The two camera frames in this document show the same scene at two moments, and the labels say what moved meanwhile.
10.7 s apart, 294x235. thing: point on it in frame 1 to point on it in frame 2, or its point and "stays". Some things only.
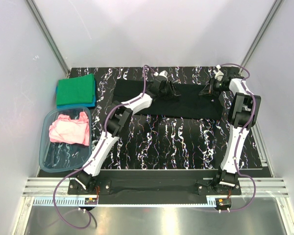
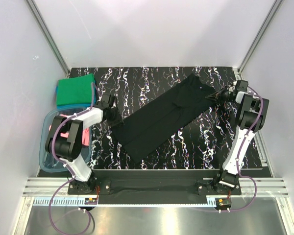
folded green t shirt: (75, 90) stays
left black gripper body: (164, 93) to (115, 119)
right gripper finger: (208, 88) to (214, 96)
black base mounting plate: (155, 183) stays
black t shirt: (190, 105) to (140, 130)
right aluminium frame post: (275, 7) stays
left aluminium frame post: (49, 37) stays
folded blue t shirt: (85, 105) stays
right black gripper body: (218, 86) to (224, 95)
